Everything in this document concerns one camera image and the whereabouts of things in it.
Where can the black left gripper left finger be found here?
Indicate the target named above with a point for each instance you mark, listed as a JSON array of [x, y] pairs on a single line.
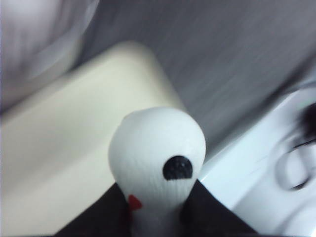
[[107, 217]]

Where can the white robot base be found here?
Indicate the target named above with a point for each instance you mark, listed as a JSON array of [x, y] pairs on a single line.
[[267, 177]]

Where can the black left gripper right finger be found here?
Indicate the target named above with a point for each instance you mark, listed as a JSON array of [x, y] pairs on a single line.
[[204, 216]]

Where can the white panda bun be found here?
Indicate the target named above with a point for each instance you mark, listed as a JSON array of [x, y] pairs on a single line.
[[155, 156]]

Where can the stainless steel steamer pot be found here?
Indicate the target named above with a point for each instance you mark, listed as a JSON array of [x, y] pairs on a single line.
[[36, 34]]

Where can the cream plastic tray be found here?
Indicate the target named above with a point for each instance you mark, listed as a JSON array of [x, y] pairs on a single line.
[[54, 145]]

